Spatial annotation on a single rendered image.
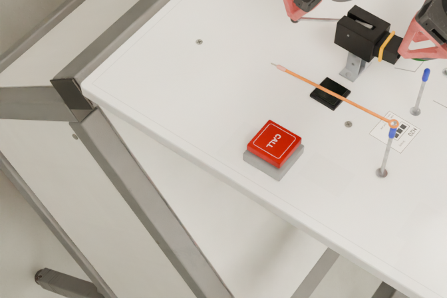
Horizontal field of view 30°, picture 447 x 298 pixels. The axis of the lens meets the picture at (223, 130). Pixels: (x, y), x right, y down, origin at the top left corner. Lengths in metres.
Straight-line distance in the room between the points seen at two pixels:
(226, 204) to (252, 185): 0.37
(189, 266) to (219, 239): 0.07
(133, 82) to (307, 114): 0.24
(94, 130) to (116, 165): 0.07
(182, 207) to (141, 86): 0.28
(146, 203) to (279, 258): 0.31
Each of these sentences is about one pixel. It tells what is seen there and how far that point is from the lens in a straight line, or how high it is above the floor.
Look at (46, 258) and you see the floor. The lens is 2.15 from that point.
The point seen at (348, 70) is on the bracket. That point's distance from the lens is 1.15.
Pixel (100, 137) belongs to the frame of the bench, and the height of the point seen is 0.80.
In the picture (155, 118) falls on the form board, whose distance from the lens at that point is 1.10.
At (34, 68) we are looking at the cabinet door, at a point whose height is 0.57.
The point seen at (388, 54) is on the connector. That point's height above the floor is 1.18.
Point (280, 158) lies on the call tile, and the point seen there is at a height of 1.13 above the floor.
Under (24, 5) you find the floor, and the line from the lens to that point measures 2.10.
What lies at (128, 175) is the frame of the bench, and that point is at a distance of 1.28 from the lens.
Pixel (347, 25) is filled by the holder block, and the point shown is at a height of 1.14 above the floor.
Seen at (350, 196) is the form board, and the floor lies 1.18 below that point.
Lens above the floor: 1.86
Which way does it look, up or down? 50 degrees down
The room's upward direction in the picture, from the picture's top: 93 degrees clockwise
